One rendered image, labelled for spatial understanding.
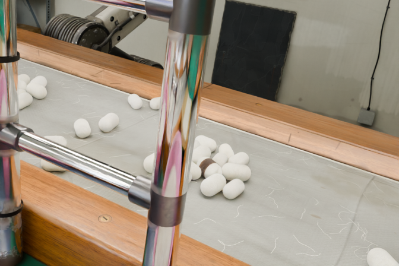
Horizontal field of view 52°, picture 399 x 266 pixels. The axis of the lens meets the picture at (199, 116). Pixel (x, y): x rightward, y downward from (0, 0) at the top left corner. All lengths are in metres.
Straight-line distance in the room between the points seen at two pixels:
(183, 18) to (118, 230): 0.21
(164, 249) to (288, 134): 0.40
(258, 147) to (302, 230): 0.19
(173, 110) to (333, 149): 0.43
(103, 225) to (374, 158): 0.40
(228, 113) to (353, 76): 1.91
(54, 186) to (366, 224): 0.33
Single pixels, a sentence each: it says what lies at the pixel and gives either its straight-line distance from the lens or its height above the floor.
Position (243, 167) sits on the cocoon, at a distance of 0.49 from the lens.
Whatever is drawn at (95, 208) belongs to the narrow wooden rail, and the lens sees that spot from 0.39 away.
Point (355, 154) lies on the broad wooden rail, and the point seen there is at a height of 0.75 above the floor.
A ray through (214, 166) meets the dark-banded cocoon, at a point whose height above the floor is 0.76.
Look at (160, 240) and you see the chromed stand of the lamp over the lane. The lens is 0.27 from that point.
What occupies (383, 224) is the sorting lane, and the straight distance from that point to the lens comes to 0.51.
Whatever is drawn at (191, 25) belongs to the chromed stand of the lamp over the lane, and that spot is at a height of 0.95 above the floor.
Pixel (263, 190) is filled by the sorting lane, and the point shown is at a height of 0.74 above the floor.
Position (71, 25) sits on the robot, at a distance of 1.07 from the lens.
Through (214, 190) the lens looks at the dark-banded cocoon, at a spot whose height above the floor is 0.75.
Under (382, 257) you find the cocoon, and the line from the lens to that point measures 0.42.
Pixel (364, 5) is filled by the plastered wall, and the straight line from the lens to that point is 2.48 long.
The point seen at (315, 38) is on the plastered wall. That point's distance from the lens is 2.52.
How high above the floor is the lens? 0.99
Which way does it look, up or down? 22 degrees down
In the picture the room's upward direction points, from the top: 9 degrees clockwise
